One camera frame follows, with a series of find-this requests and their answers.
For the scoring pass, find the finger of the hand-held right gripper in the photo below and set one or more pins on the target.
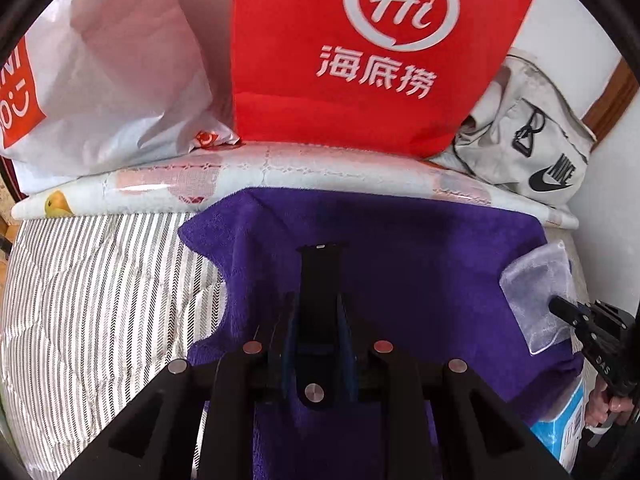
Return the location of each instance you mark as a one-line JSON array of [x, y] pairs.
[[567, 310]]

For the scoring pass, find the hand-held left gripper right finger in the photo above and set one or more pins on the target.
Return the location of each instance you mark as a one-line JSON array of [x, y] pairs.
[[347, 360]]

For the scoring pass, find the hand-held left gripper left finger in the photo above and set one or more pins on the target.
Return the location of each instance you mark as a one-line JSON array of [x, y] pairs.
[[290, 370]]

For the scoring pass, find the translucent mesh pouch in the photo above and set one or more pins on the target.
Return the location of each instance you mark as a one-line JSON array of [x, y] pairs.
[[537, 290]]

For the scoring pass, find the person's right hand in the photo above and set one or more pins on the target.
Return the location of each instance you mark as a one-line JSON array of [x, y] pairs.
[[602, 407]]

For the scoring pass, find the blue tissue pack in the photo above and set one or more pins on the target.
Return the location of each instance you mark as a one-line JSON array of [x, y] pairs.
[[562, 425]]

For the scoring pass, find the purple towel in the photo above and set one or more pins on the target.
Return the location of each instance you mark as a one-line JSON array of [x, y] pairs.
[[400, 260]]

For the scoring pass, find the striped grey quilt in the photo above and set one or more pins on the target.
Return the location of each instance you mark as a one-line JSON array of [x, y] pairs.
[[100, 310]]

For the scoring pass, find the rolled printed plastic tablecloth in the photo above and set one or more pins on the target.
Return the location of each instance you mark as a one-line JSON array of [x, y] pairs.
[[280, 170]]

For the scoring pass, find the red paper bag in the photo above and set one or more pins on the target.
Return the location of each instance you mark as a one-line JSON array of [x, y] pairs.
[[300, 60]]

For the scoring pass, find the white plastic shopping bag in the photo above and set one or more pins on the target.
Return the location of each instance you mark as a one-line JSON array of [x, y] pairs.
[[115, 75]]

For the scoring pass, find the wooden door frame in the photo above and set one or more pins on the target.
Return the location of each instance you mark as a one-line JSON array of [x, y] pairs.
[[612, 100]]

